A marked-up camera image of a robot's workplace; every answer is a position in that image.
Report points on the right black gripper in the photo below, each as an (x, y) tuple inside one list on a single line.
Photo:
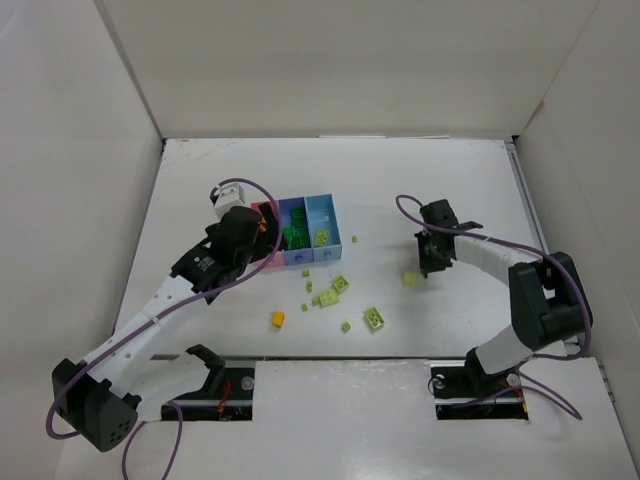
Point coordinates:
[(431, 251)]

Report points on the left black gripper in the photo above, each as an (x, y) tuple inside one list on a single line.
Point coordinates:
[(267, 226)]

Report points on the dark green 2x2 lego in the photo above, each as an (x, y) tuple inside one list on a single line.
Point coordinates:
[(298, 213)]

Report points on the dark green lego plate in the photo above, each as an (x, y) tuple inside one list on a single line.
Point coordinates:
[(296, 238)]

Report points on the light green square lego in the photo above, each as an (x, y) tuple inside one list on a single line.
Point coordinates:
[(322, 238)]

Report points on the lime 2x2 lego brick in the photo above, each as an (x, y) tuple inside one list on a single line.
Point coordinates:
[(374, 319)]

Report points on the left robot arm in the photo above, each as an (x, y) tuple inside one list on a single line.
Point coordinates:
[(101, 396)]

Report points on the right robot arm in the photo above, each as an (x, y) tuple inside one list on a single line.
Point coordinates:
[(546, 299)]

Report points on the pale lime lego cube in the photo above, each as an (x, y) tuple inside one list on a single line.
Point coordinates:
[(410, 279)]

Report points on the purple container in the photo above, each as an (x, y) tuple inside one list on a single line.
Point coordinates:
[(301, 256)]

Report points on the light blue container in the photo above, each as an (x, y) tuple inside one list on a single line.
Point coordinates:
[(321, 214)]

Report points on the lime rounded lego brick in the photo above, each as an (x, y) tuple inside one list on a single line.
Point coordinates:
[(326, 298)]

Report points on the small yellow lego brick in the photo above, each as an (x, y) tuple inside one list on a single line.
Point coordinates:
[(278, 319)]

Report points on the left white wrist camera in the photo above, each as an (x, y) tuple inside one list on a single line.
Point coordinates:
[(225, 197)]

